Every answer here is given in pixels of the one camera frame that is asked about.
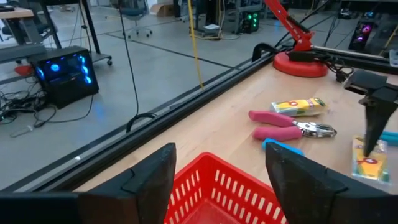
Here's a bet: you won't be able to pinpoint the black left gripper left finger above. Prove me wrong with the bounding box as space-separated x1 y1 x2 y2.
77 142 177 224

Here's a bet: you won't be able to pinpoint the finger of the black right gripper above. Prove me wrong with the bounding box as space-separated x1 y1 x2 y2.
359 95 398 158

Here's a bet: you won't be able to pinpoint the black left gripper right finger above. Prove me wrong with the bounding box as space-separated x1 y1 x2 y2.
265 141 398 224

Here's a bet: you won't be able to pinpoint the blue eraser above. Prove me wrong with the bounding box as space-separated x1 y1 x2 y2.
379 130 398 147
262 138 305 156

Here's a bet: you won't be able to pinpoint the yellow crayon box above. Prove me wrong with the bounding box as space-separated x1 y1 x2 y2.
269 97 330 118
351 134 391 184

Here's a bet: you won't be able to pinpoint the computer case with purple lights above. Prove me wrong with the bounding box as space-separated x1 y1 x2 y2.
348 20 375 52

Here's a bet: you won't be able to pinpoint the red desk lamp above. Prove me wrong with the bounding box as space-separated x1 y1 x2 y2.
263 0 330 78

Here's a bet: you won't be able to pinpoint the red plastic basket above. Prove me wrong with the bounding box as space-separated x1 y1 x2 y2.
164 151 289 224

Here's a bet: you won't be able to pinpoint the computer case with green lights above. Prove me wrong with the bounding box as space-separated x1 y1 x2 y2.
241 11 261 34

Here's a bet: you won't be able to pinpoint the grey power adapter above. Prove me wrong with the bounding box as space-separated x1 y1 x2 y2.
9 124 35 138

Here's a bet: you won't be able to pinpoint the computer case with blue lights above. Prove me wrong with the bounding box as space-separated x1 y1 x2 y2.
28 45 100 110

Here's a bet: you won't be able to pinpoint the black wheeled cart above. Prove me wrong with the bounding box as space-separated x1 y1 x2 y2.
39 0 113 67

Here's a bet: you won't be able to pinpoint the small red floor object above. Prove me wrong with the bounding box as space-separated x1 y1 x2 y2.
14 64 34 77

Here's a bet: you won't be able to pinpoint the blue office chair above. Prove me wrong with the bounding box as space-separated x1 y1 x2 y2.
119 0 154 39

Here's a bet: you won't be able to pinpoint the cardboard box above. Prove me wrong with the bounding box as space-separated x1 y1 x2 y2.
150 2 175 17

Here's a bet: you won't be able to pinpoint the wooden desk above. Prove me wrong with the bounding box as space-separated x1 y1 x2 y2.
0 7 47 65

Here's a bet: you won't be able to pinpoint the black lamp power cord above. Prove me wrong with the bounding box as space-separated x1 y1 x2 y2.
285 49 354 83

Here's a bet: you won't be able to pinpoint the pink-handled hole punch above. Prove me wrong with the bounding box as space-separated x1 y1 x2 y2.
248 110 338 142

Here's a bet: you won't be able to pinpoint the black aluminium table frame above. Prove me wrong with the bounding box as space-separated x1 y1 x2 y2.
0 43 398 194

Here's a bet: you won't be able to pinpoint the black curved hose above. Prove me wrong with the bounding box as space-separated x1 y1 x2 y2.
251 42 279 63

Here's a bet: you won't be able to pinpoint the tangled black floor cables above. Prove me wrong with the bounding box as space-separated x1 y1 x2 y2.
0 74 95 138

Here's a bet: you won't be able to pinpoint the yellow hanging cable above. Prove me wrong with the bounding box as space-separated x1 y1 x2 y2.
186 0 205 90

